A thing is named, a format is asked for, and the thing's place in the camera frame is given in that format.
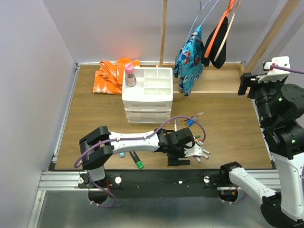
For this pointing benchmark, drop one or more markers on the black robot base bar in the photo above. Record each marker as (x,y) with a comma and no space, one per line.
(208,183)

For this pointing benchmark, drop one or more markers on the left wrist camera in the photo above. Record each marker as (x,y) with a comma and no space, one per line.
(195,151)

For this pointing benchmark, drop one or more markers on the purple capped white marker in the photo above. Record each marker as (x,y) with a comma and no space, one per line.
(175,124)

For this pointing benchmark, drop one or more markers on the wooden hanger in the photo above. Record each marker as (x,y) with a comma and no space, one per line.
(227,32)

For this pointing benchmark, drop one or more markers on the orange red pen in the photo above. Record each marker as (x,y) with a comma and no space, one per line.
(194,116)

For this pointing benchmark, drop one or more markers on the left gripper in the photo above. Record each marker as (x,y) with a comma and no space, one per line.
(173,160)

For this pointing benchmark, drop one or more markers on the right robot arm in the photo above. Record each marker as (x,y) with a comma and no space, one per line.
(279,105)

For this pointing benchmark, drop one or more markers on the orange hanger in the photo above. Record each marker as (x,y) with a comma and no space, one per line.
(225,14)

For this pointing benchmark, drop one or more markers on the pink capped pen tube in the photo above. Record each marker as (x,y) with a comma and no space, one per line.
(130,74)

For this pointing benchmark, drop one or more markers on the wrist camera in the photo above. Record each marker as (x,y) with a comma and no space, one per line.
(277,69)
(195,151)

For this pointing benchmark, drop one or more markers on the white plastic drawer organizer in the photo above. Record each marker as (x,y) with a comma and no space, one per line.
(149,101)

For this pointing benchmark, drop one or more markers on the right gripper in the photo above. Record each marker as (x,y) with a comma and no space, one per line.
(247,78)

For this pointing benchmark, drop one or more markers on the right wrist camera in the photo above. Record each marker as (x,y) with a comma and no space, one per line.
(277,69)

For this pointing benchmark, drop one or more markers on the blue patterned shirt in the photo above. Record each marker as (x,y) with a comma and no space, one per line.
(188,66)

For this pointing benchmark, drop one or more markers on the orange tie-dye cloth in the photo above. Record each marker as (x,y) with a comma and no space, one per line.
(109,78)

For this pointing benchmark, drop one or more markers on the black garment on hanger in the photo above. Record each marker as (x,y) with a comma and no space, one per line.
(214,49)

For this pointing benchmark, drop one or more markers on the wooden clothes rack frame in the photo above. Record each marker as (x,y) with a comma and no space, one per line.
(260,31)

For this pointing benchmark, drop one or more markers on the blue grey stamp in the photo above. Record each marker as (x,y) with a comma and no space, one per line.
(190,122)

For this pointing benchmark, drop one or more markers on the black green highlighter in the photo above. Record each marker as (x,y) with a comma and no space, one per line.
(137,160)

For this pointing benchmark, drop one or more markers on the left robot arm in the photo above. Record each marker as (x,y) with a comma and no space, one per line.
(99,145)

